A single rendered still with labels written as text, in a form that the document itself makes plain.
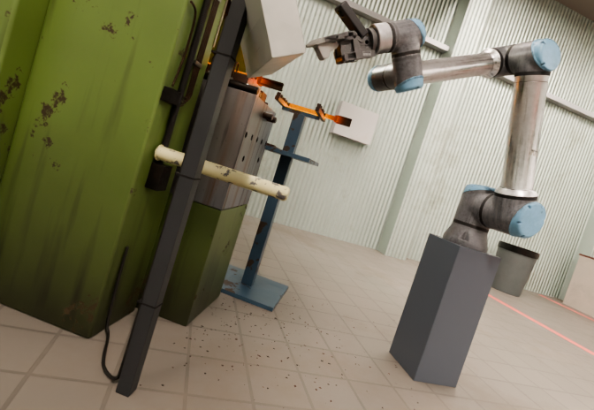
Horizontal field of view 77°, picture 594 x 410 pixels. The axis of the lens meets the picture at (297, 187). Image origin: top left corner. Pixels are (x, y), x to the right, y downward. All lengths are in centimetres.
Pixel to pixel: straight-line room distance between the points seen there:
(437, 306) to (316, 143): 298
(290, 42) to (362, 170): 380
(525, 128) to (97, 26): 150
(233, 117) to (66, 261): 72
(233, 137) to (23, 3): 73
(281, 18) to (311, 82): 353
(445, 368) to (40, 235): 163
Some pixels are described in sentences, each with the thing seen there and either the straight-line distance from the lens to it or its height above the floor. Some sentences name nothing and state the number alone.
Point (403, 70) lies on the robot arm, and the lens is 127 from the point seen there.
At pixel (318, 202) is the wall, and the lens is 446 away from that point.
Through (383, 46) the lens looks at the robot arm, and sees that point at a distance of 123.
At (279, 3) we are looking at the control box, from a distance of 89.
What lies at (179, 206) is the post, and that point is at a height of 53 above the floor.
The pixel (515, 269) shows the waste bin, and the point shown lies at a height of 31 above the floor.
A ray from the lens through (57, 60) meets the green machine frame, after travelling 143.
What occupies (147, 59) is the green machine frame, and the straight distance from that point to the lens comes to 127.
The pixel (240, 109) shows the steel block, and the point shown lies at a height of 85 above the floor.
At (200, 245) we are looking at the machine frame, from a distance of 147.
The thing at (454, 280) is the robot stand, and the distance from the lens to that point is 173.
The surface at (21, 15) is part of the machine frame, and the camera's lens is 145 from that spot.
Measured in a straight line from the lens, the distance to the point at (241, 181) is 116.
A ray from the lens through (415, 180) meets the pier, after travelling 470.
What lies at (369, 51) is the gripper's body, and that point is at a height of 111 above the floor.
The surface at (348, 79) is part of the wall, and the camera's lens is 455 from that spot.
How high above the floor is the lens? 72
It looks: 3 degrees down
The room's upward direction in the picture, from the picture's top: 18 degrees clockwise
